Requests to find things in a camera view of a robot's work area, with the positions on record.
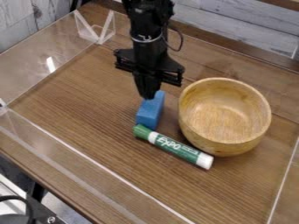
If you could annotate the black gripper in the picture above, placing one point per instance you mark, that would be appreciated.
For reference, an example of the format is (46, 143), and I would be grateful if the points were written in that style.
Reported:
(168, 69)

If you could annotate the clear acrylic front wall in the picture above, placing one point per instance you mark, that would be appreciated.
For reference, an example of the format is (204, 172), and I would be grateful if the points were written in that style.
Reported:
(95, 190)

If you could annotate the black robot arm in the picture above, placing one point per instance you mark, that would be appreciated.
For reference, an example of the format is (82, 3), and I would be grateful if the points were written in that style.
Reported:
(148, 18)

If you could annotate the blue rectangular block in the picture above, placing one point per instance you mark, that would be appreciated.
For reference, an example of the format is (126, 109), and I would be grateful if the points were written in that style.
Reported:
(150, 111)

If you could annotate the green Expo marker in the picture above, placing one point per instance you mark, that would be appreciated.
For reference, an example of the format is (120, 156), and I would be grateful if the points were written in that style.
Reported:
(194, 156)

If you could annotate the brown wooden bowl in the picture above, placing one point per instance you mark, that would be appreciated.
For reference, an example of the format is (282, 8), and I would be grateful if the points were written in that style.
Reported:
(224, 116)

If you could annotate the black stand with cable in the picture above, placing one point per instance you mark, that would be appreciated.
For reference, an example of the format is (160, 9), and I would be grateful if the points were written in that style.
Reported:
(20, 204)

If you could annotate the clear acrylic corner bracket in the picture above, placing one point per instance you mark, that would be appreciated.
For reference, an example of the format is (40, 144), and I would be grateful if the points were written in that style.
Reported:
(92, 32)

